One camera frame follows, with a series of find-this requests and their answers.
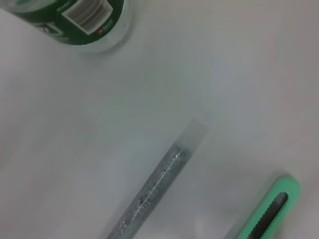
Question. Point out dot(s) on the grey pencil lead tube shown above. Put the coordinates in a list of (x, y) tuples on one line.
[(159, 184)]

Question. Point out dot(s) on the clear water bottle green label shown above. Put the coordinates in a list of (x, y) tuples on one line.
[(74, 22)]

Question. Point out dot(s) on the mint green utility knife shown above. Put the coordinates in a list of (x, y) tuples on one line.
[(266, 206)]

